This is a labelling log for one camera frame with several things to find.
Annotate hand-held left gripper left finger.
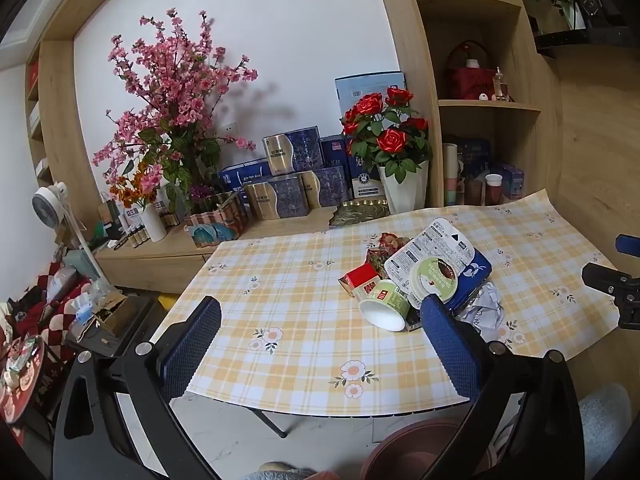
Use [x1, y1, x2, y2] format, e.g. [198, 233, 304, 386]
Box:
[52, 296, 222, 480]

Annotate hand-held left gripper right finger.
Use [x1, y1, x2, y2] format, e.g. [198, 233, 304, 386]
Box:
[417, 295, 587, 480]

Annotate silver foil wrapper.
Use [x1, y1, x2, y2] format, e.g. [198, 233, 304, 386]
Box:
[457, 282, 509, 342]

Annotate blue carton box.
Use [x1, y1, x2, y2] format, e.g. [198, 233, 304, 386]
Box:
[444, 247, 494, 314]

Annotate green paper cup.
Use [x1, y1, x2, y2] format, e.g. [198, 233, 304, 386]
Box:
[358, 278, 411, 333]

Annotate white plastic tray lid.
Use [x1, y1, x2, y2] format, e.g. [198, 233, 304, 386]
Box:
[384, 217, 476, 302]

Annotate red white small box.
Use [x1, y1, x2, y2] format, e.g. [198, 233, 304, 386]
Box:
[338, 262, 384, 302]

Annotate gold brown wrapper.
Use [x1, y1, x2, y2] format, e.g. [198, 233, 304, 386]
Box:
[366, 232, 407, 279]

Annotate pink plastic bin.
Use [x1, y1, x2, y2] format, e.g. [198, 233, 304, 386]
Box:
[366, 419, 495, 480]

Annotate cardboard box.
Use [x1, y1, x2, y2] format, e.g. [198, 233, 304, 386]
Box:
[75, 292, 142, 342]

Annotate wooden sideboard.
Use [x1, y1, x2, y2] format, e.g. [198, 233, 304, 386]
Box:
[94, 204, 352, 295]

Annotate yellow checked floral tablecloth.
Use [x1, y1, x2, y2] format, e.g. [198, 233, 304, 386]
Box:
[145, 187, 621, 417]

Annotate teal coasters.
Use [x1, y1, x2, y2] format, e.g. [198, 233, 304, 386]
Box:
[187, 223, 236, 249]

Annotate row of small brown bottles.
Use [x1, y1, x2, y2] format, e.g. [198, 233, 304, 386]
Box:
[114, 209, 182, 249]

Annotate orange flowers in white vase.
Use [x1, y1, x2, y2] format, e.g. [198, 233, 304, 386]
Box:
[109, 160, 169, 242]

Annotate woven basket planter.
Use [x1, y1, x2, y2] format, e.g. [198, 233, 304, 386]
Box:
[182, 185, 251, 249]

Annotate person's right fuzzy trouser leg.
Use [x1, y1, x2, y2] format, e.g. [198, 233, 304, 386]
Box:
[579, 383, 633, 480]

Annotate red white checked blanket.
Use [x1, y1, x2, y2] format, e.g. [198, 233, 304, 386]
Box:
[0, 259, 97, 363]

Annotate red cup with white cup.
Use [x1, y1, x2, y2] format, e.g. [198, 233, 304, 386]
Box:
[483, 173, 504, 206]

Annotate paper gift bag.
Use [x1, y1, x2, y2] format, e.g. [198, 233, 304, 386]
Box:
[97, 192, 124, 241]

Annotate fluffy grey slipper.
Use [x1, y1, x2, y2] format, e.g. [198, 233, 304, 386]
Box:
[256, 462, 347, 480]

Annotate gold green leaf tray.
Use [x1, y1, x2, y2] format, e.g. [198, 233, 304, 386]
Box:
[328, 198, 391, 229]

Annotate red roses in white pot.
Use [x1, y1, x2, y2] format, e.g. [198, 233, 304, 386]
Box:
[341, 87, 434, 215]

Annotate silver blue gift box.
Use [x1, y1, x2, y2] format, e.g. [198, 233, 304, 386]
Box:
[243, 175, 309, 221]
[262, 126, 324, 176]
[299, 166, 349, 210]

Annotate stack of pastel paper cups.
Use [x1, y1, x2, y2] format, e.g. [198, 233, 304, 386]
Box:
[442, 142, 466, 207]

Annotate flat blue box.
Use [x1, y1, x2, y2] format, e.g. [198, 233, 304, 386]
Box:
[218, 158, 274, 191]

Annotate dark blue printed box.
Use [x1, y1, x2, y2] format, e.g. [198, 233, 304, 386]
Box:
[457, 138, 491, 176]

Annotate blue white box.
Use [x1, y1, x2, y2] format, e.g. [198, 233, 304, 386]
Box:
[350, 155, 386, 200]

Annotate white desk fan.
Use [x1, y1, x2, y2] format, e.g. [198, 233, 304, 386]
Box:
[31, 182, 109, 282]

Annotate small glass bottle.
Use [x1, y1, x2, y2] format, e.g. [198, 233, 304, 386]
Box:
[492, 66, 511, 103]

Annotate pink blossom plant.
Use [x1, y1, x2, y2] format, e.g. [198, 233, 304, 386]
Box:
[92, 7, 259, 211]

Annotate wooden side shelf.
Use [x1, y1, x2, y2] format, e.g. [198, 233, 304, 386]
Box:
[24, 40, 76, 191]

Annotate large light blue box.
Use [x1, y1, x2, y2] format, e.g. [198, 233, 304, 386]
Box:
[334, 72, 406, 122]

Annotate wooden shelf unit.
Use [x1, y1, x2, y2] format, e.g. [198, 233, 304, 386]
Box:
[370, 0, 567, 212]

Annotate black folding table frame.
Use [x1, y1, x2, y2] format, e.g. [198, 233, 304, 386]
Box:
[252, 404, 292, 440]

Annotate black wall shelf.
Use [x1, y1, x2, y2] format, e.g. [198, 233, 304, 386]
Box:
[532, 10, 640, 59]

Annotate red basket with handle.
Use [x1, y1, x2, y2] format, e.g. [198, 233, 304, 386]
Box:
[446, 40, 501, 101]

